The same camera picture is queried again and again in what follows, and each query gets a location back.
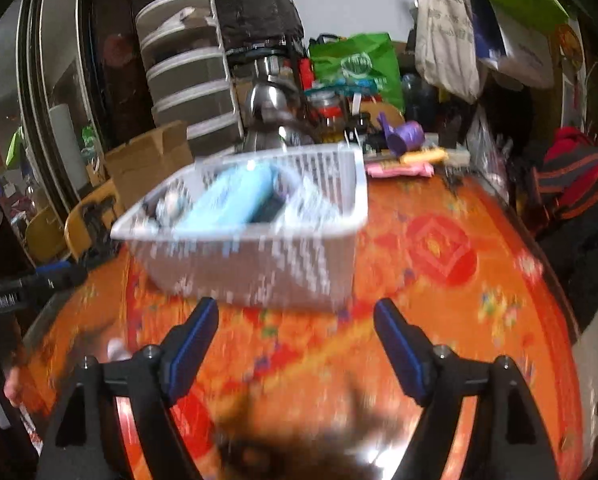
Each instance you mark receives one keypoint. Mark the open cardboard box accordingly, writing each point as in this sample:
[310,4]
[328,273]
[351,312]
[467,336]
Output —
[144,170]

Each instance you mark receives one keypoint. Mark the pink paper sheets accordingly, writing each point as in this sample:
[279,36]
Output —
[399,170]

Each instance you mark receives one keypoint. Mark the person's left hand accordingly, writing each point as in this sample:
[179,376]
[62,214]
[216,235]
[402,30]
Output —
[14,387]

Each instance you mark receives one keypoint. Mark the white perforated plastic basket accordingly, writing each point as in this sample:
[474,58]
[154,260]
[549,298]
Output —
[259,265]

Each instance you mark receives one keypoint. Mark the black wrapped box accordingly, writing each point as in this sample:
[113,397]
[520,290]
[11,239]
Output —
[259,10]

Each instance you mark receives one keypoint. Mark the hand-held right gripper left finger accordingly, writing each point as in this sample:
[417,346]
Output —
[194,350]

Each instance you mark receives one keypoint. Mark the beige canvas tote bag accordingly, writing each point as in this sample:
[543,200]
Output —
[446,35]

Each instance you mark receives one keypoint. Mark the green shopping bag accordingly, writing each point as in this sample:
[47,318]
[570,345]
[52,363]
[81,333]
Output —
[379,60]

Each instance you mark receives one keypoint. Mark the wooden chair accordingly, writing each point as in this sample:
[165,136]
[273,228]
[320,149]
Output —
[79,220]

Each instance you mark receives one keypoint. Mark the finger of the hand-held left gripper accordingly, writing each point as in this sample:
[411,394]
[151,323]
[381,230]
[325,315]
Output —
[61,274]

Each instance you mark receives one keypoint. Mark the glass jar with red lid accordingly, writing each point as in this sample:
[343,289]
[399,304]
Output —
[329,115]

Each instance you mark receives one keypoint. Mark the white and blue bag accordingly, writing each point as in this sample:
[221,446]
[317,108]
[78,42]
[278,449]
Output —
[524,55]

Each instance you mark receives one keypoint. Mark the stainless steel flask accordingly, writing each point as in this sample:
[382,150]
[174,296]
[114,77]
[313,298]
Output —
[269,105]

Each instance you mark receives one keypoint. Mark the plastic drawer tower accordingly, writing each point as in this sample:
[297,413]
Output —
[189,75]

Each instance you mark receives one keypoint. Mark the light blue soft pouch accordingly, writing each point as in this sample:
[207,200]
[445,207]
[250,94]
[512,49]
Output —
[229,195]

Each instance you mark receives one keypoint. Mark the purple plastic cup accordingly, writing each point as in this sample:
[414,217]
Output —
[406,137]

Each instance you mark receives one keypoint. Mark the orange printed tablecloth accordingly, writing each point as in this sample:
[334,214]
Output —
[454,260]

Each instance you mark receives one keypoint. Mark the dark bottle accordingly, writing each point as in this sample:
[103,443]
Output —
[416,100]

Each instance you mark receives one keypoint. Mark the red and black jacket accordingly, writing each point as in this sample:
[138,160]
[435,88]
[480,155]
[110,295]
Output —
[579,170]

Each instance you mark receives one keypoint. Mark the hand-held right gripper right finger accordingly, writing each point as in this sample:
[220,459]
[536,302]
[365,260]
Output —
[401,350]

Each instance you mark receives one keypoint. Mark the yellow cloth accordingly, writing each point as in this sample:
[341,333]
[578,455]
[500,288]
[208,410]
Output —
[424,156]

